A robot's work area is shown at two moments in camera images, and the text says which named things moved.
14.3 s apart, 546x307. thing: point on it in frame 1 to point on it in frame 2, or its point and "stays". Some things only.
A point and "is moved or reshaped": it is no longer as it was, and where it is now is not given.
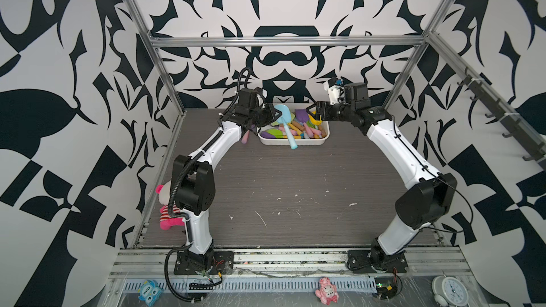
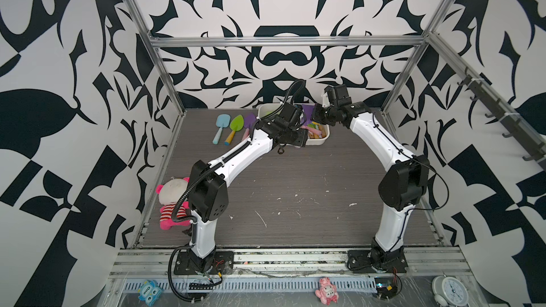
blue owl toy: [150, 292] stays
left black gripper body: [261, 118] to [294, 138]
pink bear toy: [328, 292] stays
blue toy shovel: [285, 117] is moved or reshaped
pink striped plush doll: [166, 222] stays
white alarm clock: [449, 291] stays
